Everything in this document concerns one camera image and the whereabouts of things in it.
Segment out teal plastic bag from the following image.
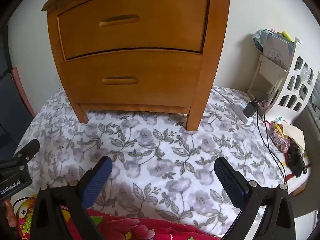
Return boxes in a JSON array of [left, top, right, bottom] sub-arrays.
[[252, 29, 272, 53]]

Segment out red printed blanket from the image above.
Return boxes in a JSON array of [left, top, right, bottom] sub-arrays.
[[15, 195, 220, 240]]

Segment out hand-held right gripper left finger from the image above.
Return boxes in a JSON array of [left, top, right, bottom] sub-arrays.
[[30, 156, 113, 240]]

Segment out pink board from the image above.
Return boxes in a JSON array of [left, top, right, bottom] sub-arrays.
[[11, 67, 36, 117]]

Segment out black fuzzy item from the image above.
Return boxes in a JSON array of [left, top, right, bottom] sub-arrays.
[[285, 146, 308, 177]]

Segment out grey padded headboard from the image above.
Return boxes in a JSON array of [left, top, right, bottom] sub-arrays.
[[292, 72, 320, 218]]

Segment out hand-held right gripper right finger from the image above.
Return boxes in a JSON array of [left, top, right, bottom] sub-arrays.
[[214, 157, 297, 240]]

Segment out black cable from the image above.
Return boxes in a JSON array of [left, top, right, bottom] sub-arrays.
[[252, 100, 288, 189]]

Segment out floral quilt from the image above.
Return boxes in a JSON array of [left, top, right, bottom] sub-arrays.
[[15, 86, 293, 238]]

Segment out white power strip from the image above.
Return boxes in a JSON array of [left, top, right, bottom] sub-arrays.
[[232, 102, 256, 125]]

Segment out black power adapter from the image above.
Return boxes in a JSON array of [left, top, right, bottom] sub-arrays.
[[244, 100, 260, 117]]

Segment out wooden nightstand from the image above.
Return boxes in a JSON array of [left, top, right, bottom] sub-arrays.
[[41, 0, 237, 132]]

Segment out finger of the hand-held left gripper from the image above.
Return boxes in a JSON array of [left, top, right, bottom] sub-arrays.
[[14, 139, 40, 162]]

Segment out white slatted rack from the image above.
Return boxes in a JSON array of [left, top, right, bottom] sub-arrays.
[[246, 37, 315, 115]]

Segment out clear plastic trinkets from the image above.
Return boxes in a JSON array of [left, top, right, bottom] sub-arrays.
[[301, 67, 313, 83]]

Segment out person's left hand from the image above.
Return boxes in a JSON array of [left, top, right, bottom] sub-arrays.
[[6, 200, 17, 227]]

